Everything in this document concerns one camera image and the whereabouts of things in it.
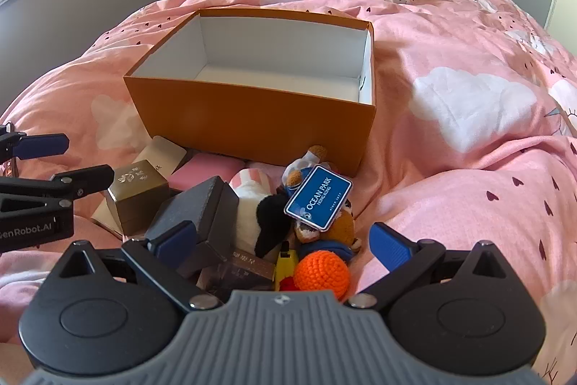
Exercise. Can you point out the yellow tape measure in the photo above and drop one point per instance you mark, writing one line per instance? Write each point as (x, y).
(285, 267)

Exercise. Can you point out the cream glasses case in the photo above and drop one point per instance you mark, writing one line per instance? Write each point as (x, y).
(162, 155)

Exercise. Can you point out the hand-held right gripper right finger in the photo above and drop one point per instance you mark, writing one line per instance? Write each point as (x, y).
(392, 247)

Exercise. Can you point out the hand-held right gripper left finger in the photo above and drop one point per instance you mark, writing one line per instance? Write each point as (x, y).
(173, 243)

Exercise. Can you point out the blue hang tag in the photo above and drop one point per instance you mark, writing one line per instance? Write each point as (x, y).
(318, 195)

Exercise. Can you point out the gold box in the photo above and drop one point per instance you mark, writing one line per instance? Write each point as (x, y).
(135, 195)

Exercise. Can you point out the orange crochet ball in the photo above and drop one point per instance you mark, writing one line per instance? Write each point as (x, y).
(322, 274)

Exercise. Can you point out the dark patterned box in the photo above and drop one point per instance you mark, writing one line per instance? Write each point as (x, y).
(243, 272)

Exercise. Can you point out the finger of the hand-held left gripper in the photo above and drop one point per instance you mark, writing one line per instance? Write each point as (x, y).
(85, 177)
(43, 145)

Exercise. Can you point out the pink case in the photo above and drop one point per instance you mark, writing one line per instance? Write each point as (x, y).
(203, 170)

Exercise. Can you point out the pink printed duvet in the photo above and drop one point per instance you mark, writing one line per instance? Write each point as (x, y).
(450, 51)

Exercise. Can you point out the orange cardboard box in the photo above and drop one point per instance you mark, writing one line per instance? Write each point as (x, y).
(248, 119)

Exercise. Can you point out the black and white plush toy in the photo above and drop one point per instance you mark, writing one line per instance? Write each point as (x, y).
(270, 218)

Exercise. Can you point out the dark grey box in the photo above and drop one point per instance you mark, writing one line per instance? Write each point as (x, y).
(198, 204)

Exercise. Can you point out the brown plush toy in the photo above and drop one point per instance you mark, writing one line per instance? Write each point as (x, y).
(342, 227)

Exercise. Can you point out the red crochet piece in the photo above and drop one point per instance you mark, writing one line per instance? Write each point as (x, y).
(288, 286)

